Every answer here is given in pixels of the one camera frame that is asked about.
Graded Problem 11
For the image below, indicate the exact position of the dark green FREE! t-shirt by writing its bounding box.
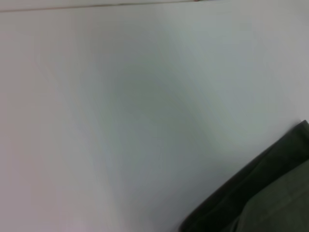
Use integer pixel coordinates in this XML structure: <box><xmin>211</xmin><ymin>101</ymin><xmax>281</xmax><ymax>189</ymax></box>
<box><xmin>178</xmin><ymin>119</ymin><xmax>309</xmax><ymax>232</ymax></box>

